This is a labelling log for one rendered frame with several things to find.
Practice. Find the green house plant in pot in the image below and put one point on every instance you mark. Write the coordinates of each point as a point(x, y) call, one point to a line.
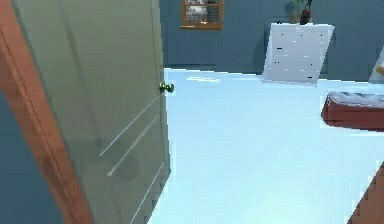
point(295, 11)

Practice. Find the white furniture piece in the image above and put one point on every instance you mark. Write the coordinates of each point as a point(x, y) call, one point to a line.
point(378, 68)

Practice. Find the grey-green room door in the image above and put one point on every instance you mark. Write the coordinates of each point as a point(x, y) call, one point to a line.
point(100, 83)

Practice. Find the dark red-brown vase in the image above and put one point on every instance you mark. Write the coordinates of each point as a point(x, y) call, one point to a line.
point(305, 15)

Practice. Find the brown wooden furniture corner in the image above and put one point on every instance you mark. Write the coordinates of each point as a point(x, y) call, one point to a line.
point(371, 203)

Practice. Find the green round door knob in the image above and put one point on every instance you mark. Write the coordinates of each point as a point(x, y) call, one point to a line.
point(166, 87)

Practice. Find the brown wooden door frame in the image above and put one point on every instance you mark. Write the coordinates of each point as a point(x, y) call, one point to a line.
point(40, 133)

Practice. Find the white chest of drawers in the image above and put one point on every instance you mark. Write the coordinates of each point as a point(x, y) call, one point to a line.
point(296, 53)

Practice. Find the wooden framed wall picture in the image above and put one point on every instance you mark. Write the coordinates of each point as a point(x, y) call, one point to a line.
point(202, 14)

